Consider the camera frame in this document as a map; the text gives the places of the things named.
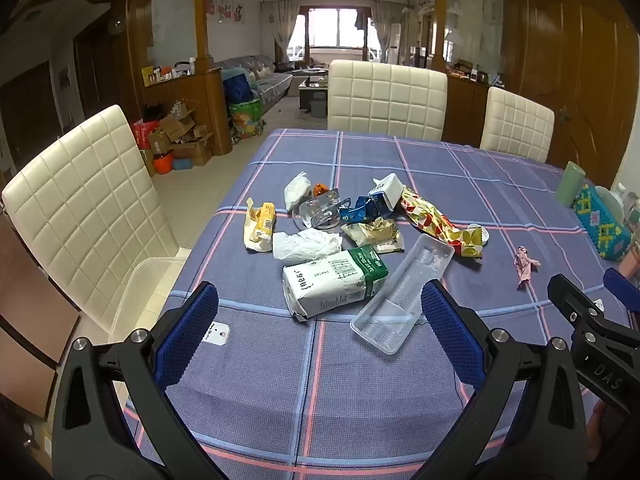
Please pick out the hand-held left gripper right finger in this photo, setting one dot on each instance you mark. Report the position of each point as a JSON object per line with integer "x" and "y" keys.
{"x": 452, "y": 335}

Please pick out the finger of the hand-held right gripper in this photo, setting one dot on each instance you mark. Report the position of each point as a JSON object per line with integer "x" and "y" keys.
{"x": 575, "y": 300}
{"x": 622, "y": 282}

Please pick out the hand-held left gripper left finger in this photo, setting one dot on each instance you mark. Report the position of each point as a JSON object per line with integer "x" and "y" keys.
{"x": 187, "y": 330}

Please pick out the yellow snack wrapper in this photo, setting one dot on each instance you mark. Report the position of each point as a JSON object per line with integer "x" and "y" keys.
{"x": 260, "y": 225}

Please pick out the blue foil wrapper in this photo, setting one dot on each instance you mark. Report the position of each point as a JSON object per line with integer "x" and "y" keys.
{"x": 357, "y": 212}

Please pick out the white tablecloth tag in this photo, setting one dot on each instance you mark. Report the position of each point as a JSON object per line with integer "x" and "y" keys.
{"x": 217, "y": 334}

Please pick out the pink crumpled wrapper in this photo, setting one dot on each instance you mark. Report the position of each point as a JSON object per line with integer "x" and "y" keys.
{"x": 524, "y": 265}

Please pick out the clear plastic tray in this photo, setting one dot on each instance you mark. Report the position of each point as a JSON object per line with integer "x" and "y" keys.
{"x": 400, "y": 300}

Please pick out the beaded tissue box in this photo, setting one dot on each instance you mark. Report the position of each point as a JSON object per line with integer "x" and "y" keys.
{"x": 600, "y": 222}

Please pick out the white plastic bottle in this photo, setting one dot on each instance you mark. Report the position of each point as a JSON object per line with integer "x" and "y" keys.
{"x": 627, "y": 205}

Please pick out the green cup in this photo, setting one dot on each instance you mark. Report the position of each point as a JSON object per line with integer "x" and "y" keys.
{"x": 570, "y": 185}

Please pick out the blue plaid tablecloth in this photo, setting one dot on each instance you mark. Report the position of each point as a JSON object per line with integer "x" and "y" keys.
{"x": 280, "y": 400}

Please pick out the red and yellow patterned wrapper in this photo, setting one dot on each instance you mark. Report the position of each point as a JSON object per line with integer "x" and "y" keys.
{"x": 435, "y": 220}

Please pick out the crumpled gold wrapper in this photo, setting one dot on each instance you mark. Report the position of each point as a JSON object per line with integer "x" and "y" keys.
{"x": 375, "y": 235}

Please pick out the white and green paper bag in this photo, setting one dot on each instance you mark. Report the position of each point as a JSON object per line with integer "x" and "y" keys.
{"x": 330, "y": 280}

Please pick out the crumpled white plastic bag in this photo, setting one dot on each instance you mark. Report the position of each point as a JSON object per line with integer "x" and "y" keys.
{"x": 305, "y": 244}

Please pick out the blue and white carton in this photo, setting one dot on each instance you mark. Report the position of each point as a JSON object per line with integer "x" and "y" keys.
{"x": 387, "y": 192}

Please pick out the brown wooden panel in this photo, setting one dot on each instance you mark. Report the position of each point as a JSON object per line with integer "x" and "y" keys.
{"x": 30, "y": 320}

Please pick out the cream quilted dining chair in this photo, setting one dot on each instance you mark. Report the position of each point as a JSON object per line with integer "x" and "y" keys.
{"x": 385, "y": 100}
{"x": 517, "y": 120}
{"x": 85, "y": 200}

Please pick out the silver foil blister pack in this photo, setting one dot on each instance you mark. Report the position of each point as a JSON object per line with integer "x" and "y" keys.
{"x": 315, "y": 221}

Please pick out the orange bucket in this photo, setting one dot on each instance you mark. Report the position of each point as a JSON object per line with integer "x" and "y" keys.
{"x": 163, "y": 162}

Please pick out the crumpled white tissue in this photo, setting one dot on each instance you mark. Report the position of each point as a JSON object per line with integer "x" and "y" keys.
{"x": 298, "y": 190}

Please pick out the orange peel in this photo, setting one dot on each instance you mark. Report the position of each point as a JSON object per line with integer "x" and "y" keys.
{"x": 320, "y": 190}

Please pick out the pile of cardboard boxes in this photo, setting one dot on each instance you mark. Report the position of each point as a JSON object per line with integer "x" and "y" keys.
{"x": 182, "y": 135}

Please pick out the red bag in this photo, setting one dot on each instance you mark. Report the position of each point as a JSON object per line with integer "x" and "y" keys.
{"x": 145, "y": 135}

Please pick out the wooden double door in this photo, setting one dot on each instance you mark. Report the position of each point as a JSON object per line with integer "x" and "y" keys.
{"x": 570, "y": 70}

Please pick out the colourful woven bag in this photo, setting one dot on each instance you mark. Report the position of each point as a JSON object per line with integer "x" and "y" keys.
{"x": 246, "y": 119}

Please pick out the wooden partition counter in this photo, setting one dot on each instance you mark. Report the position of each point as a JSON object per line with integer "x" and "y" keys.
{"x": 200, "y": 90}

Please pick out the blue bag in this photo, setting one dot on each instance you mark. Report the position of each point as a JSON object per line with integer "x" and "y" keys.
{"x": 237, "y": 87}

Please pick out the grey bin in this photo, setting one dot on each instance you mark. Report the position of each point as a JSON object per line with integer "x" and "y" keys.
{"x": 318, "y": 108}

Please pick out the grey sofa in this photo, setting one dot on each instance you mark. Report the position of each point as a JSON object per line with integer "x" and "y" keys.
{"x": 265, "y": 77}

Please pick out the coffee table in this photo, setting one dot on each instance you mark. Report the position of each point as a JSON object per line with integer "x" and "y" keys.
{"x": 312, "y": 87}

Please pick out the white standing air conditioner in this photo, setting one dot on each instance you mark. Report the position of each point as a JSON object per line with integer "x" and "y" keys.
{"x": 395, "y": 42}

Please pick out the patterned curtain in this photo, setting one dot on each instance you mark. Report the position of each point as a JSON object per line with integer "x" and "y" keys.
{"x": 280, "y": 30}
{"x": 382, "y": 27}

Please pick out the wooden pillar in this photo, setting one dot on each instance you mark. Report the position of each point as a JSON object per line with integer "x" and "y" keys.
{"x": 439, "y": 15}
{"x": 201, "y": 15}

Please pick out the window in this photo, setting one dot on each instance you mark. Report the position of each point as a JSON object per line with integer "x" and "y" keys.
{"x": 332, "y": 27}

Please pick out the red and white wall pictures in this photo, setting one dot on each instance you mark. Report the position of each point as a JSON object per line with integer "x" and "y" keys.
{"x": 227, "y": 10}

